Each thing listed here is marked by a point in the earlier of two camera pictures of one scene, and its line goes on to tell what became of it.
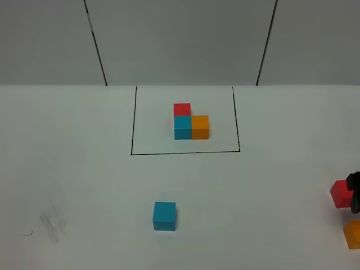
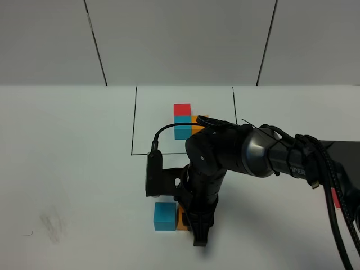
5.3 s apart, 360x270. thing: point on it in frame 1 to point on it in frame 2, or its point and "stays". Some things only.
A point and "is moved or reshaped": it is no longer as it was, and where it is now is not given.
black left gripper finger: x=353 y=184 to x=201 y=202
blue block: x=164 y=215 stays
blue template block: x=183 y=127 stays
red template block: x=180 y=109 stays
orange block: x=351 y=232 is moved or reshaped
